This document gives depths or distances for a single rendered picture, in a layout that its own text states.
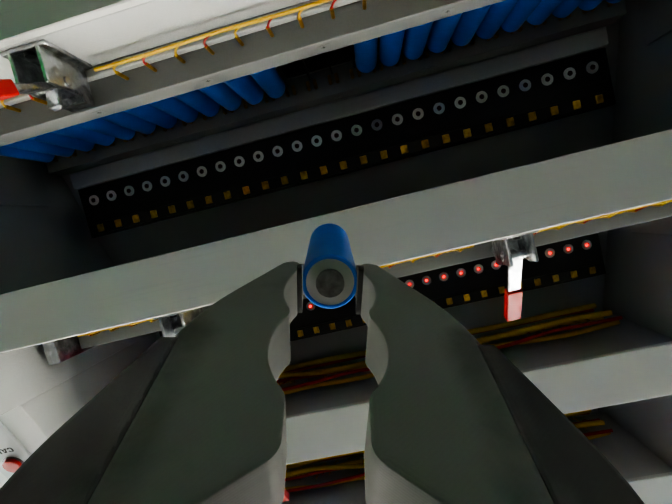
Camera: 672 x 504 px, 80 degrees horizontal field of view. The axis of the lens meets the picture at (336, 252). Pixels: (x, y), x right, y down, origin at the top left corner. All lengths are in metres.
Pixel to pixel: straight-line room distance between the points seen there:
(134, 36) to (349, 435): 0.36
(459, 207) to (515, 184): 0.04
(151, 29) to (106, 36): 0.03
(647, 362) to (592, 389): 0.05
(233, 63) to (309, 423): 0.31
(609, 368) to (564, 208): 0.17
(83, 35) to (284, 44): 0.12
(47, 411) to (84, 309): 0.14
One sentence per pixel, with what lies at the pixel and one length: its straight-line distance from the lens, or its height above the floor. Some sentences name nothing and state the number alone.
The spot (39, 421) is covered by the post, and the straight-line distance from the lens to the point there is 0.47.
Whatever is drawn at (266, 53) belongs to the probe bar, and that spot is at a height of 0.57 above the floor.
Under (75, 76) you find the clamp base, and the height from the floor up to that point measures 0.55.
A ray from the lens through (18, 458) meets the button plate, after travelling 0.51.
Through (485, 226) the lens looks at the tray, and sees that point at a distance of 0.30.
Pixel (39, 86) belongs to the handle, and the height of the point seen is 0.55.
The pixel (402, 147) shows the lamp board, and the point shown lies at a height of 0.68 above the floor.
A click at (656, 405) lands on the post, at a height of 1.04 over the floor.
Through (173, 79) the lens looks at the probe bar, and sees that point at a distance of 0.31.
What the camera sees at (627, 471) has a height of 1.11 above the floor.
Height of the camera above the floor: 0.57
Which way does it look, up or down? 27 degrees up
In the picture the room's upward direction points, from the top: 164 degrees clockwise
